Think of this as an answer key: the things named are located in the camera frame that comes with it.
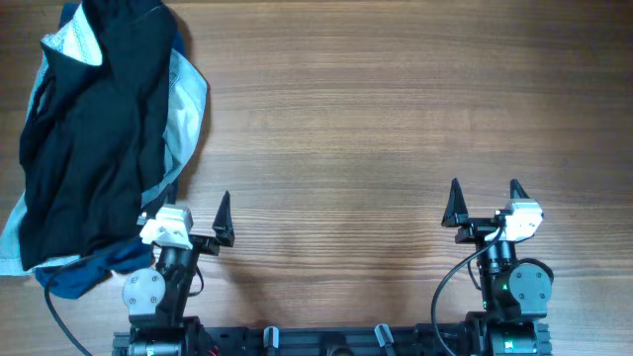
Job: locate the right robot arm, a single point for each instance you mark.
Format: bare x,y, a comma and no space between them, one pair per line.
515,292

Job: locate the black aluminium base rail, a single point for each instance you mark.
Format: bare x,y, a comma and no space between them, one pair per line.
419,340

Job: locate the dark blue garment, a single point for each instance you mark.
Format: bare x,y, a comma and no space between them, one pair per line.
74,281

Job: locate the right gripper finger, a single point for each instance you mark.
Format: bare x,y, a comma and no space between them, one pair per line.
456,212
516,190

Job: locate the grey rail clip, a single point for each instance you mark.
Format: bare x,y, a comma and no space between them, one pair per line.
385,339
271,338

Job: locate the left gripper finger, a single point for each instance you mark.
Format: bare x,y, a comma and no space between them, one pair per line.
170,194
222,225

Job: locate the light blue denim shorts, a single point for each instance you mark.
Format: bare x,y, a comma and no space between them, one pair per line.
186,110

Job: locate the black shorts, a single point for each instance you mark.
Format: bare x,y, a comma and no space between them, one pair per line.
93,142

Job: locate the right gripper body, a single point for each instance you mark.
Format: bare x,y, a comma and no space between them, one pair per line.
481,224

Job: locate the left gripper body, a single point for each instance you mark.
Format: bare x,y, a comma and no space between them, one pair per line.
201,240

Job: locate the left grey rail clip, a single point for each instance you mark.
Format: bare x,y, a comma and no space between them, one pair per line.
271,338

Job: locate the right grey rail clip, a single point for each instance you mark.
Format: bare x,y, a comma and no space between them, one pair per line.
385,339

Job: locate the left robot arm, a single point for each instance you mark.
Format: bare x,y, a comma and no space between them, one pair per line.
156,296

